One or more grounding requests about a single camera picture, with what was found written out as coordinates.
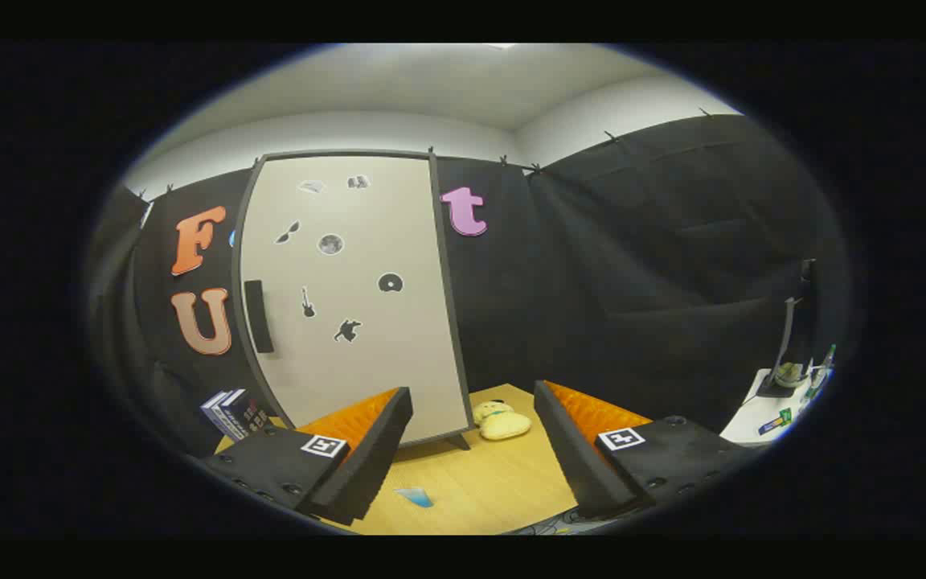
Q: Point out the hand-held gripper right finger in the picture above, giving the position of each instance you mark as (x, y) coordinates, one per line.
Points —
(571, 450)

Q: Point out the blue white book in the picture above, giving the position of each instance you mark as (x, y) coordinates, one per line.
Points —
(215, 412)

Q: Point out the grey cabinet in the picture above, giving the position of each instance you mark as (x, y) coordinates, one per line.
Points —
(458, 354)

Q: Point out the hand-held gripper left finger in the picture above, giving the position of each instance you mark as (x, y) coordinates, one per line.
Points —
(374, 450)

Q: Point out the white side table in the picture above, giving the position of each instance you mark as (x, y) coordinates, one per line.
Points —
(748, 422)

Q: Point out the yellow plush toy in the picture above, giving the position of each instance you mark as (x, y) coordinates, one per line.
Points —
(505, 424)

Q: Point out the small green blue packet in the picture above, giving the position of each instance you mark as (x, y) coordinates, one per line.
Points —
(775, 421)

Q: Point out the white blue cosmetic tube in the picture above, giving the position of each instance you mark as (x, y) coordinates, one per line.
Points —
(416, 497)

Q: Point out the black backdrop cloth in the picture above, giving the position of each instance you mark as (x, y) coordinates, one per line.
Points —
(640, 265)

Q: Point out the dark blue book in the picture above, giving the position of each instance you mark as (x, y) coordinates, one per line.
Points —
(250, 414)

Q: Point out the patterned white mat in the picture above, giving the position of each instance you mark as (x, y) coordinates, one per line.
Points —
(559, 527)

